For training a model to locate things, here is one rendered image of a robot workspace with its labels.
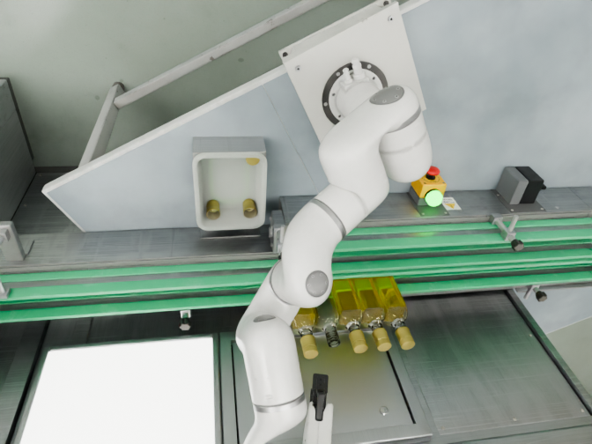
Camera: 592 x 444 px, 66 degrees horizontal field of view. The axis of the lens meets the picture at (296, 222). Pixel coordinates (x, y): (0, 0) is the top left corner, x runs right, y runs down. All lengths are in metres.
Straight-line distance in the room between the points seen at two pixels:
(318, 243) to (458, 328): 0.82
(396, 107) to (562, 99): 0.75
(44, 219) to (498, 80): 1.48
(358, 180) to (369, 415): 0.62
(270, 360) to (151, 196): 0.67
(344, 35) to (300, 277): 0.55
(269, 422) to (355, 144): 0.44
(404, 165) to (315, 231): 0.21
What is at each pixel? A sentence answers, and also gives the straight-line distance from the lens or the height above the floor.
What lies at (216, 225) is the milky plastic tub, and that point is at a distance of 1.20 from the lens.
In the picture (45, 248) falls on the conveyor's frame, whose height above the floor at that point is 0.82.
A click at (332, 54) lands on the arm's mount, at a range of 1.03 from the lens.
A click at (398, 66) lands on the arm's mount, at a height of 0.82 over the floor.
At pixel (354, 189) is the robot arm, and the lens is 0.75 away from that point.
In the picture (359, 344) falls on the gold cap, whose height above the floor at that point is 1.16.
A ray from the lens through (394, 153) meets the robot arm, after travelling 0.80.
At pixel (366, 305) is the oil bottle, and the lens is 1.16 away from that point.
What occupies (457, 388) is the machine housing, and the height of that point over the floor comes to 1.19.
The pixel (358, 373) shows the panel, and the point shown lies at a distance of 1.22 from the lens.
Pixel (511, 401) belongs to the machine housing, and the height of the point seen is 1.24.
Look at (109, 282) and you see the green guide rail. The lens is 1.21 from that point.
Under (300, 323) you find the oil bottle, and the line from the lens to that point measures 1.11.
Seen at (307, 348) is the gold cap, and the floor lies 1.15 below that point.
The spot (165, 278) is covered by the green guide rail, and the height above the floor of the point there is 0.93.
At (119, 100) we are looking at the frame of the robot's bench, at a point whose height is 0.20.
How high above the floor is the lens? 1.78
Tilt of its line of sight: 51 degrees down
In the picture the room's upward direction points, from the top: 165 degrees clockwise
